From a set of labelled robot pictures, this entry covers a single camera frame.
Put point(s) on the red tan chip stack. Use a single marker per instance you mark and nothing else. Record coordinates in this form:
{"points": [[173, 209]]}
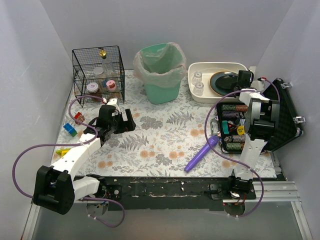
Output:
{"points": [[241, 108]]}

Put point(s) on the purple grey chip stack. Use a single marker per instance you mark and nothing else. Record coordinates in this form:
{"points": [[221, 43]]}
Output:
{"points": [[231, 114]]}

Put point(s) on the floral table mat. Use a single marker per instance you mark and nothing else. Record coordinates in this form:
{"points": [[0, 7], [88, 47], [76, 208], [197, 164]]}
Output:
{"points": [[167, 136]]}

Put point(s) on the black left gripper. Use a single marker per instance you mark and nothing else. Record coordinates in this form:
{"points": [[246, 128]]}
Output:
{"points": [[127, 120]]}

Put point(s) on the clear jar blue label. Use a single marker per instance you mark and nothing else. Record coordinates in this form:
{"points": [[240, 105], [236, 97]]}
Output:
{"points": [[100, 76]]}

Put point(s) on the green trash bin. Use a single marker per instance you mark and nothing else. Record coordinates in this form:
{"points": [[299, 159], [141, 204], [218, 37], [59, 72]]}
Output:
{"points": [[160, 95]]}

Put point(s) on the black all-in triangle button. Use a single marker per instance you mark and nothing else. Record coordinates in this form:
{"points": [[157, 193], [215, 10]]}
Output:
{"points": [[231, 126]]}

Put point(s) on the black wire cage rack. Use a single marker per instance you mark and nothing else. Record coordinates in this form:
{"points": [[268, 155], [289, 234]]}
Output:
{"points": [[84, 60]]}

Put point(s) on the yellow big blind button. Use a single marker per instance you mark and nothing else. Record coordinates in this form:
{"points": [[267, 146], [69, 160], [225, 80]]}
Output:
{"points": [[240, 130]]}

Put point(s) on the blue glazed ceramic plate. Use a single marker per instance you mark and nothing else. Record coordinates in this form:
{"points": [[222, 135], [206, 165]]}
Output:
{"points": [[215, 76]]}

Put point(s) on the pink lid spice jar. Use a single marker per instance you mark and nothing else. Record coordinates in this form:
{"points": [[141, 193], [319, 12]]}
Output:
{"points": [[113, 90]]}

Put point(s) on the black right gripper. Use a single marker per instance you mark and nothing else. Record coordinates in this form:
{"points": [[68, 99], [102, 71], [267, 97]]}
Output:
{"points": [[244, 77]]}

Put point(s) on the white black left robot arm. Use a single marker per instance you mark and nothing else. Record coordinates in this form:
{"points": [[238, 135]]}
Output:
{"points": [[56, 188]]}

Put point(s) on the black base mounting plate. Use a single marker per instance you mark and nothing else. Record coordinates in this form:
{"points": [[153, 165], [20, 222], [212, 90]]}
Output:
{"points": [[174, 193]]}

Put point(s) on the brown jar white lid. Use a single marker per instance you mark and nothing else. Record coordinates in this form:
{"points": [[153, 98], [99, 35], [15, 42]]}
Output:
{"points": [[94, 90]]}

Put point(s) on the blue toy brick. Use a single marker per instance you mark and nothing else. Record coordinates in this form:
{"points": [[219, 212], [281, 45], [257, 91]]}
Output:
{"points": [[68, 127]]}

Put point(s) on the glass bottle gold cap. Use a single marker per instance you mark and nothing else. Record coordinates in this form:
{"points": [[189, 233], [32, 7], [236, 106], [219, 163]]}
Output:
{"points": [[107, 64]]}

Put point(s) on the yellow toy brick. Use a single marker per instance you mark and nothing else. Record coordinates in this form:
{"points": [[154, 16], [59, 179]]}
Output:
{"points": [[62, 152]]}

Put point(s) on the green toy brick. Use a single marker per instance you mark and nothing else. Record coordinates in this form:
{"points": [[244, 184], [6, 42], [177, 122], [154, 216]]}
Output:
{"points": [[73, 132]]}

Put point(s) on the green blue chip stack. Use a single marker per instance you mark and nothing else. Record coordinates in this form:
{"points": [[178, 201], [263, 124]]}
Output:
{"points": [[229, 107]]}

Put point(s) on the pink bin liner bag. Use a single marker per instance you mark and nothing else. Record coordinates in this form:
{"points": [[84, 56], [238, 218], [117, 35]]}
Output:
{"points": [[163, 65]]}

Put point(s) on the purple toy microphone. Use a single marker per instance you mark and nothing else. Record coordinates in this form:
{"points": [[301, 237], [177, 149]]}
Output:
{"points": [[212, 142]]}

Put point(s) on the red owl toy block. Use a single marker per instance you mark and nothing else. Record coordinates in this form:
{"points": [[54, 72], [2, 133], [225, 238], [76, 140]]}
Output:
{"points": [[79, 118]]}

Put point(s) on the white rectangular basin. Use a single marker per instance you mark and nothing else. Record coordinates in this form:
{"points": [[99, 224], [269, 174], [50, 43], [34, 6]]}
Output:
{"points": [[208, 69]]}

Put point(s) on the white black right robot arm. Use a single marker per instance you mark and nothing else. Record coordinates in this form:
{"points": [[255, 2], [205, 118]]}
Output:
{"points": [[261, 124]]}

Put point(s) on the black poker chip case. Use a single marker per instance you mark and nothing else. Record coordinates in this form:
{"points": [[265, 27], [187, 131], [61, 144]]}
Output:
{"points": [[289, 127]]}

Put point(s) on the black small plate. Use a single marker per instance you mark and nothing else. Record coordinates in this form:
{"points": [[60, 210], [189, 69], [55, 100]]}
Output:
{"points": [[225, 84]]}

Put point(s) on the clear cup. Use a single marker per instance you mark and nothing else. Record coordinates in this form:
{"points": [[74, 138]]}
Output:
{"points": [[197, 77], [198, 89]]}

